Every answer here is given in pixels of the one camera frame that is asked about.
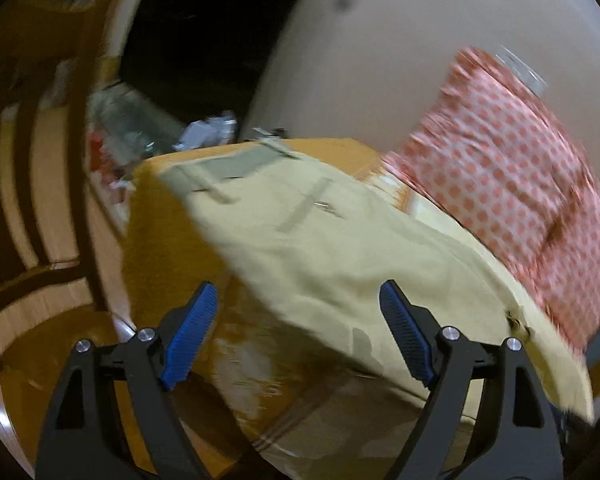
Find dark wooden chair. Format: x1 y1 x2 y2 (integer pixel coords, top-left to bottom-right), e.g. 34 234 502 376
0 0 131 376

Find white wall socket plate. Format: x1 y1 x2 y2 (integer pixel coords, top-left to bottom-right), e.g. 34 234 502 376
495 46 547 98

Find clutter pile beside bed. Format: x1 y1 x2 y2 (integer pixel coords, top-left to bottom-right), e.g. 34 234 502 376
86 82 238 188

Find yellow patterned bed sheet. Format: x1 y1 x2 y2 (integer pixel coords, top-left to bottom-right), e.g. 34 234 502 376
122 136 596 480

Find dark television screen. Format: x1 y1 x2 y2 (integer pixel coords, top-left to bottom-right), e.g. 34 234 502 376
119 0 298 127

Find left polka dot pillow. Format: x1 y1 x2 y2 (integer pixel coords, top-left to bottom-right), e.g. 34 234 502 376
384 48 600 352

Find khaki beige pants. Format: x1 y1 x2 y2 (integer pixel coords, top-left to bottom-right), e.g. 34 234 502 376
159 144 593 429

